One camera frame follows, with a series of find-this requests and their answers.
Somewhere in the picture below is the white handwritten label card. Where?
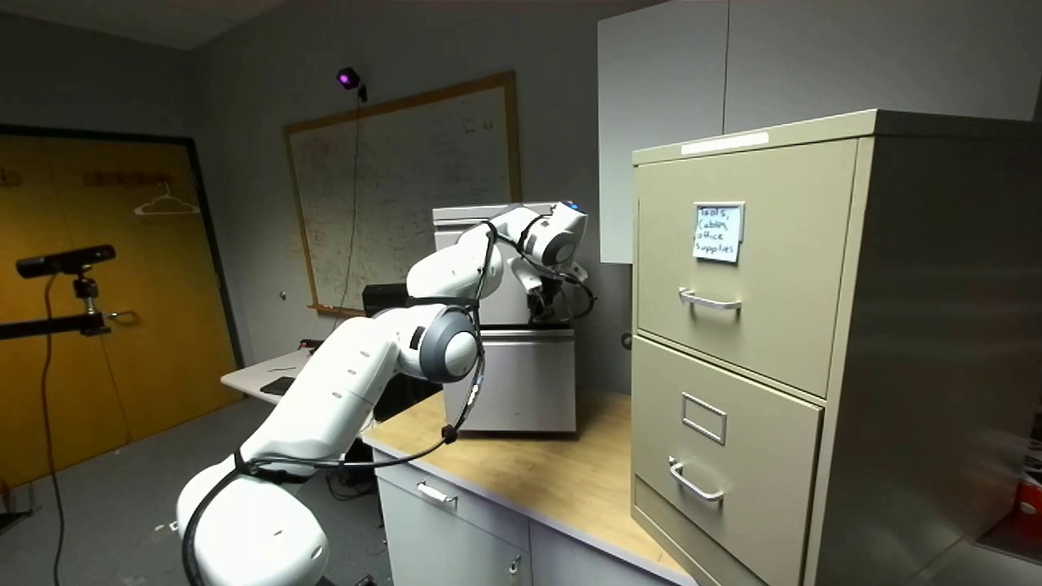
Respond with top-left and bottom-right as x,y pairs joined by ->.
691,197 -> 750,268

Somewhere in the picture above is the beige drawer with empty label holder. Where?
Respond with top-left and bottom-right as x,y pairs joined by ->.
627,331 -> 828,586

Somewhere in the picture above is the yellow wooden door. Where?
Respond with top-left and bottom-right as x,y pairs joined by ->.
0,127 -> 245,490

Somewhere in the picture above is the red object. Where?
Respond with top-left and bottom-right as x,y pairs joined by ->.
1011,464 -> 1042,536

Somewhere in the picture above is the small grey filing cabinet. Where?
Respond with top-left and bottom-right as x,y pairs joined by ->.
431,197 -> 584,439

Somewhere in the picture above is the black bar camera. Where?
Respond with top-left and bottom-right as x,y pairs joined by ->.
14,239 -> 119,284

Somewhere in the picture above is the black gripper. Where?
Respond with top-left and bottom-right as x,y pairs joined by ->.
527,264 -> 595,327

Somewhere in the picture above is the white office desk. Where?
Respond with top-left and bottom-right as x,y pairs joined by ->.
219,343 -> 319,408

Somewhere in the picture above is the metal label holder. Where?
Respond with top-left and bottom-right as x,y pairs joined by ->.
678,388 -> 734,447

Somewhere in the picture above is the black camera with purple light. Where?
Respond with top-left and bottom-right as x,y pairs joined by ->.
331,60 -> 370,108

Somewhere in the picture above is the grey filing cabinet drawer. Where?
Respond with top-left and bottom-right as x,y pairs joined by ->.
442,322 -> 584,439

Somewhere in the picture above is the wire clothes hanger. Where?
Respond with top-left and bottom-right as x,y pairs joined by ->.
130,179 -> 206,221

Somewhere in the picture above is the tall beige filing cabinet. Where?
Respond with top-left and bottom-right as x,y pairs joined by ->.
627,104 -> 1042,586

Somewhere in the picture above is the silver drawer handle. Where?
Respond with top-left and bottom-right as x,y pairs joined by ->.
665,453 -> 729,511
675,284 -> 746,322

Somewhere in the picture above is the black camera cable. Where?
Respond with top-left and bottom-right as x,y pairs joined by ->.
32,273 -> 71,586

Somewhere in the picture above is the black camera stand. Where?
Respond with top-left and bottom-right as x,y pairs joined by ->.
0,271 -> 116,346

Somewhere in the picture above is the beige drawer with white label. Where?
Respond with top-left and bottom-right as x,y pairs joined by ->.
630,137 -> 858,399

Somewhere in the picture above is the grey counter base cabinet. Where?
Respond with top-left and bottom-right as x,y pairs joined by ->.
370,449 -> 687,586

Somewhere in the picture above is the wood framed whiteboard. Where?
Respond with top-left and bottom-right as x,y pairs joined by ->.
283,67 -> 523,322

